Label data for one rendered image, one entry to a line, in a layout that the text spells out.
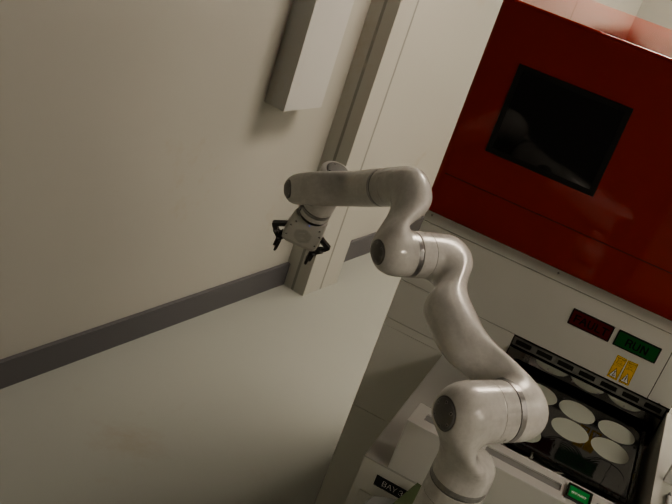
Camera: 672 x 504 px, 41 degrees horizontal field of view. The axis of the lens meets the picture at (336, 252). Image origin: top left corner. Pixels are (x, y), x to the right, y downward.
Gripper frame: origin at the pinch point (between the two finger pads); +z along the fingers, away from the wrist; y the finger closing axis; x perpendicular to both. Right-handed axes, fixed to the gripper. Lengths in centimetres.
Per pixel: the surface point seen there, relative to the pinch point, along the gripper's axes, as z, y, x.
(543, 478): -22, 66, -57
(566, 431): -9, 80, -28
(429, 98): 82, 55, 243
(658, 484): -24, 95, -46
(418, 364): 22, 50, 1
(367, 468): 1, 33, -56
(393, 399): 36, 49, -2
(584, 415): -7, 88, -18
